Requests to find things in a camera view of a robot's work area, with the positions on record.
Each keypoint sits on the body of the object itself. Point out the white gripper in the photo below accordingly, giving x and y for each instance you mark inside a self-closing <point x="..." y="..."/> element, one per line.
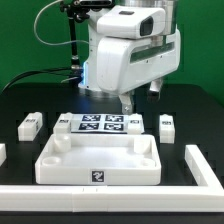
<point x="123" y="65"/>

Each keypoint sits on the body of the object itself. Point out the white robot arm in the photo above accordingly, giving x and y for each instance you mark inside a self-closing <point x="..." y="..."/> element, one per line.
<point x="89" y="84"/>

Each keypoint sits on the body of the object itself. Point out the white L-shaped corner fence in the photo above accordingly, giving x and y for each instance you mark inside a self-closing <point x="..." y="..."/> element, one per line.
<point x="207" y="195"/>

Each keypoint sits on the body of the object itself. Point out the white block at left edge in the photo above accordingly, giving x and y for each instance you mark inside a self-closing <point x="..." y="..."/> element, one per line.
<point x="2" y="153"/>

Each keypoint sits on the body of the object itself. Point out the black camera stand pole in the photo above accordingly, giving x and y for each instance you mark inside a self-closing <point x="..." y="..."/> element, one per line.
<point x="77" y="12"/>

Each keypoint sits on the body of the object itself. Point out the white desk top tray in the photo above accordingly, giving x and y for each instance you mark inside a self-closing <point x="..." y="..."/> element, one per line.
<point x="97" y="159"/>

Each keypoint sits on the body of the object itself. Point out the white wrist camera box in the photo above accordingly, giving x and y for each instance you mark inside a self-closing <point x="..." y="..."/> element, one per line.
<point x="132" y="22"/>

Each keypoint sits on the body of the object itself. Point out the white marker tag plate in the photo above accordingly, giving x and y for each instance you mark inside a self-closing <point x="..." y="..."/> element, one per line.
<point x="101" y="123"/>

